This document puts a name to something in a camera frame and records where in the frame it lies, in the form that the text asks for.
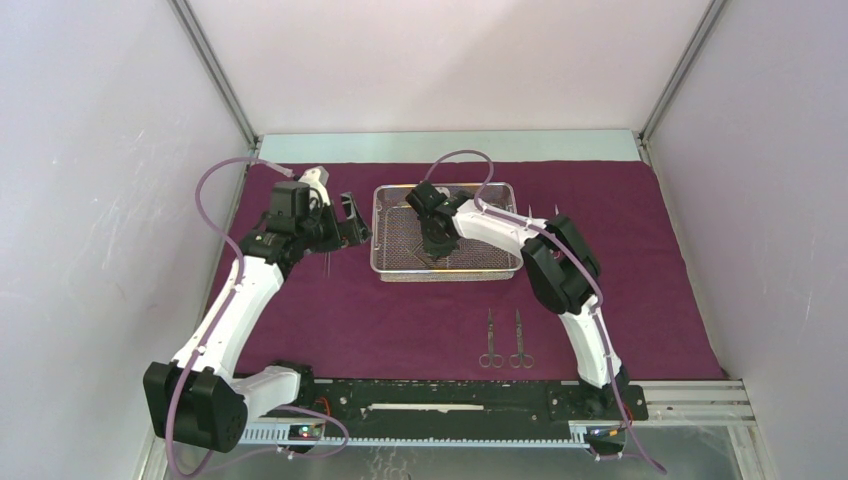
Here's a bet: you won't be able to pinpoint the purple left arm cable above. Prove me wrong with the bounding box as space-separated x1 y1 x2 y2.
162 156 350 480

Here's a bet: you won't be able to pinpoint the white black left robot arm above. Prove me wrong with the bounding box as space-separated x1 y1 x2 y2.
143 182 371 453

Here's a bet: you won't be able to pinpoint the grey cable duct strip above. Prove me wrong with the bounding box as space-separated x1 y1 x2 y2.
237 422 589 449

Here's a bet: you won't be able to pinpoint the right corner aluminium post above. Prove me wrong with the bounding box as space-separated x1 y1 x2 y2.
639 0 731 144

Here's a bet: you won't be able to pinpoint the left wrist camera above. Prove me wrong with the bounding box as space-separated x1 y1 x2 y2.
266 166 331 233

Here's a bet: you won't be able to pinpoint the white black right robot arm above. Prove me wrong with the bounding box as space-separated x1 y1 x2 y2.
405 191 628 418

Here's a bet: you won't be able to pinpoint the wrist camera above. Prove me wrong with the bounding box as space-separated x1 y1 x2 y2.
405 180 449 217
266 166 331 233

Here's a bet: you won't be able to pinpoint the aluminium frame rail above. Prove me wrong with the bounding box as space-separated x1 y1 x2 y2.
153 377 757 427

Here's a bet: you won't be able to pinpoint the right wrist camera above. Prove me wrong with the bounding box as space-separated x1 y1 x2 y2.
405 180 449 217

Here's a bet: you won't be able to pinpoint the steel instrument tray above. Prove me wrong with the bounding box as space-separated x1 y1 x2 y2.
370 184 523 283

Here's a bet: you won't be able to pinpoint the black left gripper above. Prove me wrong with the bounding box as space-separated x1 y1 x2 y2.
297 192 371 255

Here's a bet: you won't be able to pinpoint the maroon surgical wrap cloth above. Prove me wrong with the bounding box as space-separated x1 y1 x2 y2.
236 159 723 380

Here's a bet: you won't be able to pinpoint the left corner aluminium post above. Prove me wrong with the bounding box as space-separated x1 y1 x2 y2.
168 0 260 150

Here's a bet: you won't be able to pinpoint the corner aluminium post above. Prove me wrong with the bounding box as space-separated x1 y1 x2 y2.
168 0 260 150
639 0 731 144

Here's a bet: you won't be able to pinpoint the steel tweezers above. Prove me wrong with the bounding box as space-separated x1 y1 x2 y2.
409 243 430 268

